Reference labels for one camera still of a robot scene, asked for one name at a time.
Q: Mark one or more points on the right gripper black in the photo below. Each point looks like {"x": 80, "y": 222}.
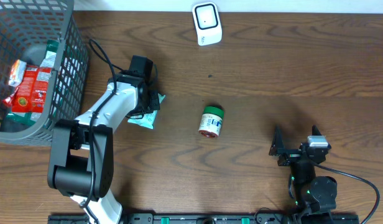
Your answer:
{"x": 278, "y": 149}

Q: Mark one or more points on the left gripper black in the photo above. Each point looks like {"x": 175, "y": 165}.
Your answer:
{"x": 156, "y": 95}

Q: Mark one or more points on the teal white snack packet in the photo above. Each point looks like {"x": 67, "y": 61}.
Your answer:
{"x": 146, "y": 116}

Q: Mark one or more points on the green-lid white jar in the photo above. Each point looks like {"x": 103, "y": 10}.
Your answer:
{"x": 211, "y": 122}

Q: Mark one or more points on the red snack packet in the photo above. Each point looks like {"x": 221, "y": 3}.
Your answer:
{"x": 32, "y": 92}

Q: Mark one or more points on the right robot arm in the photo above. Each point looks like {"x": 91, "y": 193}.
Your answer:
{"x": 313, "y": 194}

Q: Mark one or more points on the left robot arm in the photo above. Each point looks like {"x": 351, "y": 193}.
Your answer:
{"x": 81, "y": 164}

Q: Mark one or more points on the white barcode scanner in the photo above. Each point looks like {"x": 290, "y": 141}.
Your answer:
{"x": 207, "y": 23}

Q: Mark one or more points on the green white snack bag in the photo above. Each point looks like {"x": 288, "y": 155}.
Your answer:
{"x": 29, "y": 119}

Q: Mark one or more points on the orange white small packet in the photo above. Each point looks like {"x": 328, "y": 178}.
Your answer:
{"x": 17, "y": 73}

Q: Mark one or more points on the small red wrapper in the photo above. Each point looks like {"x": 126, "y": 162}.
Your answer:
{"x": 8, "y": 102}

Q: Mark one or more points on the grey plastic mesh basket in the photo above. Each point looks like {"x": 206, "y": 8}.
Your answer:
{"x": 25, "y": 28}

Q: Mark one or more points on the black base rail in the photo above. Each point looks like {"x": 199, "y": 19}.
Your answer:
{"x": 260, "y": 218}

